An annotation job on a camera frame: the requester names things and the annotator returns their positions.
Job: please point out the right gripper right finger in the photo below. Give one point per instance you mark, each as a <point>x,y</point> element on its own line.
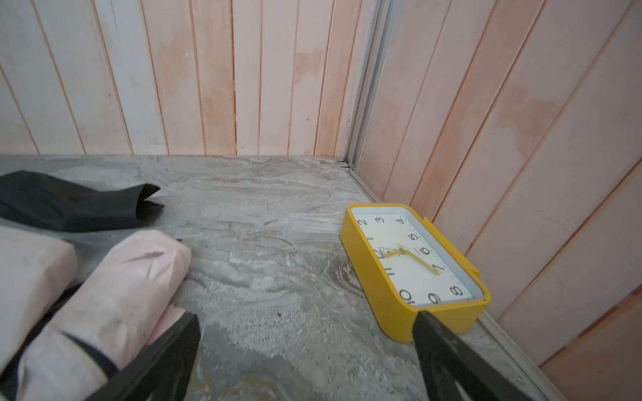
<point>450,367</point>

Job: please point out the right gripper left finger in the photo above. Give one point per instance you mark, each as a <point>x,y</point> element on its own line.
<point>161,371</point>

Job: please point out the pink umbrella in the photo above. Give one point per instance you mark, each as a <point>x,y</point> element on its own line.
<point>107,322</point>

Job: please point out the black sleeve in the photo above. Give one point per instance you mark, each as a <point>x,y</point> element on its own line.
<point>45,202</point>

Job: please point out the yellow alarm clock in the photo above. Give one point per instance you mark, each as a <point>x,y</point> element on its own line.
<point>405,266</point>

